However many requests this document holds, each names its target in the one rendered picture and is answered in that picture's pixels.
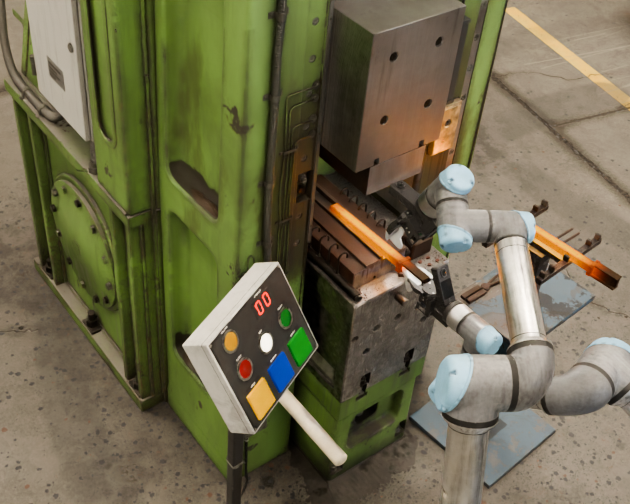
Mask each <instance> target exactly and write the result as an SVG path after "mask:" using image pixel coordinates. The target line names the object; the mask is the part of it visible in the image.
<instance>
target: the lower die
mask: <svg viewBox="0 0 630 504"><path fill-rule="evenodd" d="M316 186H317V187H318V188H320V189H321V190H322V191H323V192H324V193H325V194H326V195H328V196H329V197H330V198H331V199H332V200H333V201H334V202H336V203H338V204H340V205H341V206H342V207H343V208H344V209H346V210H347V211H348V212H349V213H351V214H352V215H353V216H354V217H356V218H357V219H358V220H359V221H360V222H362V223H363V224H364V225H365V226H367V227H368V228H369V229H370V230H372V231H373V232H374V233H375V234H376V235H378V236H379V237H380V238H381V239H383V240H384V241H385V242H386V243H387V244H389V245H390V246H391V247H392V248H394V249H395V250H396V251H397V252H399V253H400V254H401V255H402V256H403V257H404V255H405V250H406V246H405V245H403V244H402V245H403V247H402V248H401V249H399V248H397V247H396V245H395V244H394V243H393V242H392V241H391V240H390V239H389V240H386V238H385V234H386V229H385V228H384V227H383V226H381V225H380V224H378V226H376V224H377V221H376V220H374V219H373V218H372V217H371V216H369V218H367V215H368V214H367V213H366V212H365V211H364V210H363V209H362V208H360V210H357V209H358V207H359V206H358V205H357V204H356V203H355V202H353V201H352V200H351V201H350V203H349V202H348V201H349V199H350V198H349V197H348V196H346V195H345V194H344V193H343V192H342V194H341V195H340V191H341V190H339V189H338V188H337V187H336V186H335V185H334V184H332V183H331V182H330V181H329V180H328V179H327V178H325V177H324V176H323V175H322V174H320V175H317V181H316ZM315 226H320V228H321V230H320V232H318V228H316V229H314V230H313V232H312V240H311V245H312V248H313V249H314V250H315V251H316V252H317V253H318V247H319V240H320V238H321V237H322V236H323V235H325V234H328V235H329V236H330V240H329V241H327V239H328V237H327V236H326V237H324V238H323V239H322V241H321V249H320V254H321V257H322V258H323V259H324V260H325V261H327V258H328V250H329V247H330V246H331V245H332V244H333V243H338V244H339V249H337V245H334V246H333V247H332V248H331V251H330V259H329V262H330V265H331V266H332V267H333V268H334V269H335V270H336V269H337V261H338V257H339V255H340V254H341V253H342V252H344V251H347V252H348V254H349V255H348V258H346V254H343V255H342V256H341V258H340V263H339V274H340V275H341V276H342V277H344V278H345V279H346V280H347V281H348V282H349V283H350V284H351V285H352V286H353V287H354V288H355V289H356V288H358V287H360V286H362V285H364V284H366V283H368V282H370V281H372V280H374V279H376V278H378V277H380V276H382V275H384V274H386V273H388V272H390V271H392V270H394V269H396V266H395V265H394V264H393V263H391V262H390V261H389V260H388V259H387V258H385V259H383V255H382V254H380V253H379V252H378V251H377V250H376V249H375V248H374V247H372V246H371V245H370V244H369V243H368V242H367V241H366V240H365V239H363V238H362V237H361V236H360V235H359V234H358V233H357V232H356V231H354V230H353V229H352V228H351V227H350V226H349V225H348V224H347V223H345V222H344V221H343V220H342V219H341V218H340V217H339V216H337V215H336V214H335V213H334V212H333V211H332V210H331V209H330V208H328V207H327V206H326V205H325V204H324V203H323V202H322V201H321V200H319V199H318V198H317V197H316V196H315V201H314V211H313V221H312V228H313V227H315ZM374 276H376V277H375V278H374V279H373V277H374Z"/></svg>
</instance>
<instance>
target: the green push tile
mask: <svg viewBox="0 0 630 504"><path fill-rule="evenodd" d="M287 347H288V349H289V351H290V353H291V355H292V357H293V359H294V361H295V363H296V365H297V367H300V366H301V365H302V363H303V362H304V361H305V359H306V358H307V357H308V355H309V354H310V353H311V351H312V350H313V347H312V345H311V343H310V341H309V339H308V337H307V335H306V333H305V331H304V329H303V327H300V328H299V329H298V331H297V332H296V333H295V334H294V336H293V337H292V338H291V340H290V341H289V342H288V344H287Z"/></svg>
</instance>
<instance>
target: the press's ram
mask: <svg viewBox="0 0 630 504"><path fill-rule="evenodd" d="M465 10H466V5H465V4H463V3H462V2H460V1H458V0H335V1H334V11H333V21H332V31H331V41H330V51H329V61H328V71H327V81H326V91H325V101H324V111H323V121H322V131H321V141H320V144H321V145H322V146H323V147H324V148H326V149H327V150H328V151H329V152H330V153H332V154H333V155H334V156H335V157H337V158H338V159H339V160H340V161H341V162H343V163H344V164H345V165H346V166H347V167H349V168H350V169H351V170H352V171H353V172H355V173H357V172H359V171H362V170H364V169H367V168H369V167H372V166H373V165H374V161H375V162H376V163H377V164H379V163H381V162H384V161H386V160H389V159H391V158H394V157H396V156H398V155H401V154H403V153H406V152H408V151H411V150H413V149H416V148H418V147H419V143H420V144H421V145H425V144H428V143H430V142H433V141H435V140H438V139H439V137H440V132H441V127H442V122H443V117H444V112H445V108H446V103H447V98H448V93H449V88H450V83H451V78H452V74H453V69H454V64H455V59H456V54H457V49H458V44H459V39H460V35H461V30H462V25H463V20H464V15H465Z"/></svg>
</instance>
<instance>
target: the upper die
mask: <svg viewBox="0 0 630 504"><path fill-rule="evenodd" d="M425 147H426V145H421V144H420V143H419V147H418V148H416V149H413V150H411V151H408V152H406V153H403V154H401V155H398V156H396V157H394V158H391V159H389V160H386V161H384V162H381V163H379V164H377V163H376V162H375V161H374V165H373V166H372V167H369V168H367V169H364V170H362V171H359V172H357V173H355V172H353V171H352V170H351V169H350V168H349V167H347V166H346V165H345V164H344V163H343V162H341V161H340V160H339V159H338V158H337V157H335V156H334V155H333V154H332V153H330V152H329V151H328V150H327V149H326V148H324V147H323V146H322V145H321V144H320V151H319V157H320V158H322V159H323V160H324V161H325V162H326V163H327V164H329V165H330V166H331V167H332V168H333V169H335V170H336V171H337V172H338V173H339V174H341V175H342V176H343V177H344V178H345V179H346V180H348V181H349V182H350V183H351V184H352V185H354V186H355V187H356V188H357V189H358V190H360V191H361V192H362V193H363V194H364V195H365V196H367V195H369V194H371V193H374V192H376V191H378V190H381V189H383V188H385V187H388V186H390V184H391V183H394V182H397V181H400V180H404V179H406V178H409V177H411V176H413V175H416V174H418V173H420V172H421V167H422V162H423V157H424V152H425Z"/></svg>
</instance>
